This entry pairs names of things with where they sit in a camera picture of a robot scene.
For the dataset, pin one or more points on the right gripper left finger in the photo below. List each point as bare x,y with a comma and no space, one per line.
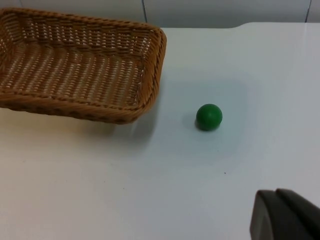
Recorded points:
270,220

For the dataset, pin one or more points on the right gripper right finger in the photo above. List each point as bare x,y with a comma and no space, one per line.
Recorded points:
301,212

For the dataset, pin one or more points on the green ball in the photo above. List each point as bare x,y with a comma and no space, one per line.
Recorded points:
209,117

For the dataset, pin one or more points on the pale brown wicker basket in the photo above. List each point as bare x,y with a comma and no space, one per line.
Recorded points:
75,67

